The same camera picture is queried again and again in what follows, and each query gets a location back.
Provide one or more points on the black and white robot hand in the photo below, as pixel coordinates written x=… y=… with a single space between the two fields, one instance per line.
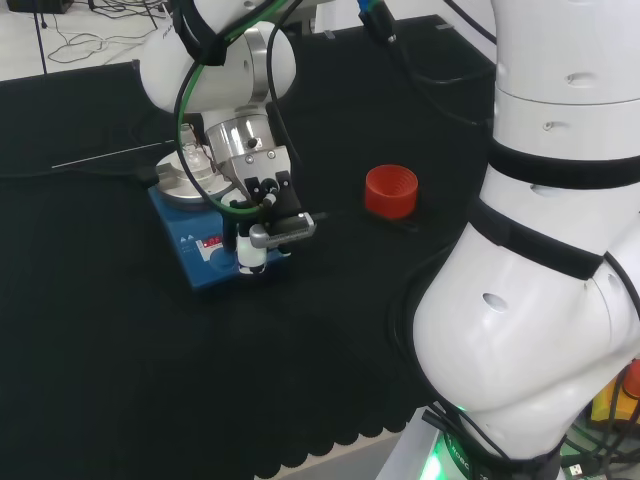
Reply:
x=252 y=252

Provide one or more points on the heater with blue base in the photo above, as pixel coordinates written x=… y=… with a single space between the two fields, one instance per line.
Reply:
x=200 y=260

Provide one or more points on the orange ribbed plastic cup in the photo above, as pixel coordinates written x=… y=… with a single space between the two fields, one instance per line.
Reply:
x=391 y=192

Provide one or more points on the black bench cloth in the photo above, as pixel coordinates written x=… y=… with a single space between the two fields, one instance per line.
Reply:
x=150 y=375

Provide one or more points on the thin metal probe rod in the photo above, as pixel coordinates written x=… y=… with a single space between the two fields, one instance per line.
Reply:
x=110 y=155

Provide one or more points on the grey tape strip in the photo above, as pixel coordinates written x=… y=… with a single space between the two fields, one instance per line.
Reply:
x=443 y=26
x=328 y=34

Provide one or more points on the blue and black plug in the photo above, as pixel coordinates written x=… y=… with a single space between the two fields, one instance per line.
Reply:
x=375 y=17

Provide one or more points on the yellow stop button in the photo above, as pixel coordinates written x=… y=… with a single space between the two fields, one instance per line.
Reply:
x=622 y=395

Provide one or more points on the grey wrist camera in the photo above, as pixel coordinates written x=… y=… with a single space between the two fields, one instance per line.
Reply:
x=285 y=232

